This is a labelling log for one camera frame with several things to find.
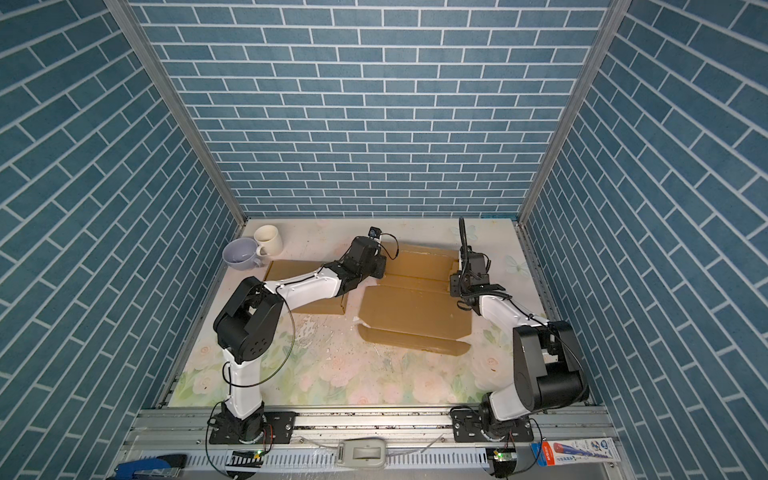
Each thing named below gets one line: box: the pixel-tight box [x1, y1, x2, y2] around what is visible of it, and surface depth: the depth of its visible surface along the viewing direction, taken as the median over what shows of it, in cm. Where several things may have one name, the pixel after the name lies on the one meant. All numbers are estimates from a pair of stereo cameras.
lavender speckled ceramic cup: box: [222, 238, 261, 271], surface depth 104 cm
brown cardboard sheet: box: [358, 242, 472, 356], surface depth 94 cm
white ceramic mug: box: [254, 224, 283, 256], surface depth 105 cm
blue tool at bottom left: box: [114, 454, 188, 480], surface depth 69 cm
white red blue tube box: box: [530, 437, 621, 467], surface depth 71 cm
